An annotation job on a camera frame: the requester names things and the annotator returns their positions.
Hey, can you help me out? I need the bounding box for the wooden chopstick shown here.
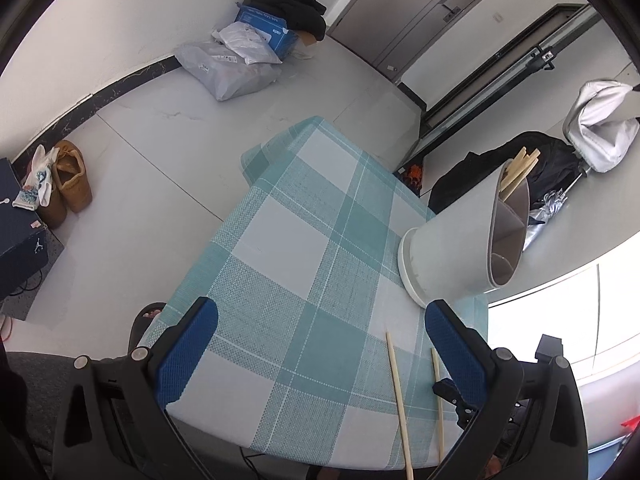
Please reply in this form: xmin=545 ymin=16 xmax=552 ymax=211
xmin=499 ymin=148 xmax=540 ymax=202
xmin=431 ymin=347 xmax=446 ymax=465
xmin=385 ymin=331 xmax=414 ymax=480

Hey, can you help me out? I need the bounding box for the black slipper with foot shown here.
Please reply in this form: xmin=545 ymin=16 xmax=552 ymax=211
xmin=128 ymin=302 xmax=165 ymax=352

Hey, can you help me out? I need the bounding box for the white utensil holder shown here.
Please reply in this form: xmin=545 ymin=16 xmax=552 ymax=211
xmin=397 ymin=164 xmax=529 ymax=308

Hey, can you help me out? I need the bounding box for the teal checked tablecloth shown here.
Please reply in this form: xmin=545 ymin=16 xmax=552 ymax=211
xmin=143 ymin=116 xmax=438 ymax=470

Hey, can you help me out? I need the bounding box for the silver folded umbrella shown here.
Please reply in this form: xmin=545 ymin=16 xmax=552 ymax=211
xmin=523 ymin=169 xmax=590 ymax=250

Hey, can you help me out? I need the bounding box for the brown shoe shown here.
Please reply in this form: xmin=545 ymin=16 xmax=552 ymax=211
xmin=37 ymin=188 xmax=67 ymax=230
xmin=52 ymin=140 xmax=92 ymax=214

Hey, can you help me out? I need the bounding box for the navy Jordan shoe box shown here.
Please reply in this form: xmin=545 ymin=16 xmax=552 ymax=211
xmin=0 ymin=158 xmax=64 ymax=321

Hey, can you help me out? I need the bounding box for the black jacket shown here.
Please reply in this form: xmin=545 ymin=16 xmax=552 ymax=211
xmin=426 ymin=130 xmax=584 ymax=216

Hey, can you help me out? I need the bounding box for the white printed plastic bag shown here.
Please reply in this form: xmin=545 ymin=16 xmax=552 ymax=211
xmin=12 ymin=144 xmax=58 ymax=211

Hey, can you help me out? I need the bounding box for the white hanging bag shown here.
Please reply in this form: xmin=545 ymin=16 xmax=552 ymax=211
xmin=562 ymin=79 xmax=639 ymax=174

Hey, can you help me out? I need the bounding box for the grey parcel bag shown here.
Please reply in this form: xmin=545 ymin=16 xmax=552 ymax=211
xmin=174 ymin=41 xmax=281 ymax=102

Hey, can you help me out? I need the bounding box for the white parcel bag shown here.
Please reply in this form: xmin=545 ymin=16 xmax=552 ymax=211
xmin=212 ymin=22 xmax=282 ymax=65

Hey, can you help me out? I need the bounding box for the blue cardboard box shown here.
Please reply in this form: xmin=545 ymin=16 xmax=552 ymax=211
xmin=235 ymin=4 xmax=298 ymax=60

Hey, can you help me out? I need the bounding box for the black framed glass door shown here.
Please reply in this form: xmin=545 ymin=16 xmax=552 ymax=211
xmin=396 ymin=3 xmax=602 ymax=174

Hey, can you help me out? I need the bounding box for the grey door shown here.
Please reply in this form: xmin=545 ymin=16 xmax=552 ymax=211
xmin=329 ymin=0 xmax=482 ymax=82

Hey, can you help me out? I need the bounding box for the black clothing pile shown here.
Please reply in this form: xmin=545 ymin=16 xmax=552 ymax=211
xmin=245 ymin=0 xmax=326 ymax=41

